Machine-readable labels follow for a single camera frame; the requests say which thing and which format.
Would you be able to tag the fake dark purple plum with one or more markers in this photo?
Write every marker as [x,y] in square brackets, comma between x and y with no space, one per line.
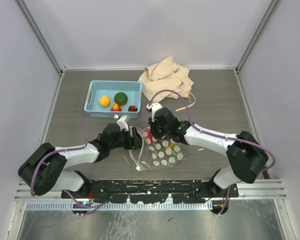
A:
[132,108]

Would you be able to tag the clear zip top bag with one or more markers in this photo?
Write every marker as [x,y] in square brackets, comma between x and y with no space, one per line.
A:
[155,155]

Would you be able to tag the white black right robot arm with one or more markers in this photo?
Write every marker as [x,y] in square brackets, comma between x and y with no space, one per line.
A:
[247,159]

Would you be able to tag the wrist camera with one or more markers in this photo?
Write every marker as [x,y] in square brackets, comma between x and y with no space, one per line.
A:
[123,123]
[153,108]

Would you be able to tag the light blue perforated basket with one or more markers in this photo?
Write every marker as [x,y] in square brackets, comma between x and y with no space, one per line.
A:
[99,88]

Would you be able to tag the light blue cable duct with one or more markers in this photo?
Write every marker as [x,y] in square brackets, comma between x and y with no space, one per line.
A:
[165,206]

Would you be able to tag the fake red pomegranate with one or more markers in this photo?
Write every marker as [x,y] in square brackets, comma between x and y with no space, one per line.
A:
[147,136]

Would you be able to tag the fake yellow lemon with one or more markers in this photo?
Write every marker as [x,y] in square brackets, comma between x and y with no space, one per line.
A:
[121,98]

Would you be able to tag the beige drawstring cloth bag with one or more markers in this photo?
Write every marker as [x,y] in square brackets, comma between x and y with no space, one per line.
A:
[167,79]

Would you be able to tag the fake red pear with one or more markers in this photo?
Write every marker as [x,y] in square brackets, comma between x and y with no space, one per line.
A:
[116,108]

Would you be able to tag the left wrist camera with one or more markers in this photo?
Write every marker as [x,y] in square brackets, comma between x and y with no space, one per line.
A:
[123,123]

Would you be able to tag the fake yellow peach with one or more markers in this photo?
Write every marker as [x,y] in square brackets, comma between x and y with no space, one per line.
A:
[104,101]

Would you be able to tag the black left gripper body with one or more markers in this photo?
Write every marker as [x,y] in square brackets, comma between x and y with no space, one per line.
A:
[131,142]

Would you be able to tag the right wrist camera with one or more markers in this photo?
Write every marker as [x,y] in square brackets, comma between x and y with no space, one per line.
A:
[153,108]

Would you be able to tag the fake green orange mango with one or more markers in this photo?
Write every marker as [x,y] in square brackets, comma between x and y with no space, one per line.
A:
[177,151]

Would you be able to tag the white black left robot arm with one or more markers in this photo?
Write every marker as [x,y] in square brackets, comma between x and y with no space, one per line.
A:
[45,169]

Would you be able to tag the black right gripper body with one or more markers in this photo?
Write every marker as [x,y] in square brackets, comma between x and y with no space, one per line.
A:
[158,131]

